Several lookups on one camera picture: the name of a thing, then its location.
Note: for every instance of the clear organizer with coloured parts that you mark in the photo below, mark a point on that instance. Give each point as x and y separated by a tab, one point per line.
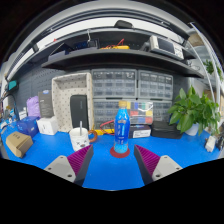
140	112

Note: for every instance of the black tool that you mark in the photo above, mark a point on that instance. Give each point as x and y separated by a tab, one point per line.
220	141

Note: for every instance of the black case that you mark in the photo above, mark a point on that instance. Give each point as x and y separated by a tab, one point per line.
165	130

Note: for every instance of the purple bag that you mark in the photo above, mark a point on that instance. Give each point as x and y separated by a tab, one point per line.
33	106

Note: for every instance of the beige dotted tray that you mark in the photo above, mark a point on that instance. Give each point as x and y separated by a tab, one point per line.
63	96

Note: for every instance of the grey small-parts drawer cabinet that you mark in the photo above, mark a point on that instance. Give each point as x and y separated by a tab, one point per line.
105	111
161	110
155	85
113	83

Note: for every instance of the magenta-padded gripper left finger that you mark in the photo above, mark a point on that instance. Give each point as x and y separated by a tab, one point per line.
58	166

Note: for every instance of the brown cardboard box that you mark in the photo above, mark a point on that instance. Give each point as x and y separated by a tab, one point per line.
19	143

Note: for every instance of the metal spoon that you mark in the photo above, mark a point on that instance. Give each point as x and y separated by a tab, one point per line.
80	126

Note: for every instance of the teal lamp head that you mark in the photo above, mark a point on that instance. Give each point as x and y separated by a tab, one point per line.
12	85

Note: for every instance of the white shelf unit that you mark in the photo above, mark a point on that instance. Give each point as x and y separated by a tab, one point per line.
208	66

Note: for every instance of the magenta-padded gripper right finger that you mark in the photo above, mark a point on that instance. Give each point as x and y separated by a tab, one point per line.
166	166

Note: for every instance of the black shelf unit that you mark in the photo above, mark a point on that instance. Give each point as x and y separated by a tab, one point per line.
116	58

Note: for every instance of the yellow multimeter with red leads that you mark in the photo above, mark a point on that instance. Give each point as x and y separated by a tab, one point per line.
106	130

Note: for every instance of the green potted plant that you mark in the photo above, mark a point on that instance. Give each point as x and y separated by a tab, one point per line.
191	110

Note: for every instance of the blue drink bottle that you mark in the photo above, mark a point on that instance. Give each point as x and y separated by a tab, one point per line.
121	130

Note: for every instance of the white power adapter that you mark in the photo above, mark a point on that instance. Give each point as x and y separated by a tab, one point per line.
210	143

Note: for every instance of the blue box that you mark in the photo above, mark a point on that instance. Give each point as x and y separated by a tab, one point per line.
28	125

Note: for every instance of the black box with white label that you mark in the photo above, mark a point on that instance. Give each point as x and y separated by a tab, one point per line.
140	131

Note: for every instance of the flat round red coaster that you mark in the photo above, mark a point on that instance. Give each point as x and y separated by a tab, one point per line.
120	155

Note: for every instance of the black rectangular device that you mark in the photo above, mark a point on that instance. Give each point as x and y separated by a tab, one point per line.
79	111

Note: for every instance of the dark grey flat box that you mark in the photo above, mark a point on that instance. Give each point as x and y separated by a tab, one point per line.
45	103

